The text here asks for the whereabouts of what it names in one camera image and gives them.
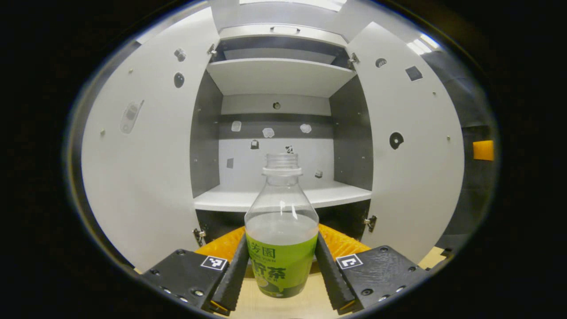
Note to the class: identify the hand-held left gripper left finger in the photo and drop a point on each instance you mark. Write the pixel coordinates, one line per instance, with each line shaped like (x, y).
(237, 274)

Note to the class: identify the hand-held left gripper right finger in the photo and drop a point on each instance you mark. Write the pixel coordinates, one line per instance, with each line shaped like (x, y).
(330, 279)

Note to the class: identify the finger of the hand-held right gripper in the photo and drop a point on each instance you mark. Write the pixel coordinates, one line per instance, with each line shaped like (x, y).
(483, 150)

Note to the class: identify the green label clear bottle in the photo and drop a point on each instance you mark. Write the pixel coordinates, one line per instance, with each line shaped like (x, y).
(281, 248)

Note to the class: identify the white cabinet door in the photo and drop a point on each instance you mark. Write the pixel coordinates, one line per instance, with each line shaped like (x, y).
(416, 177)
(146, 168)

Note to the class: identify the white and grey cabinet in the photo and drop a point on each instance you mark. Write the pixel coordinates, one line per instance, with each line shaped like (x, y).
(274, 77)

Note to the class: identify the white cabinet drawer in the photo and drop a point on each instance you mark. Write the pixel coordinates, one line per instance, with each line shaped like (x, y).
(248, 34)

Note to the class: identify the black backdrop cloth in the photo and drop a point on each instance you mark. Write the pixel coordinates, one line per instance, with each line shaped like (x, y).
(474, 195)

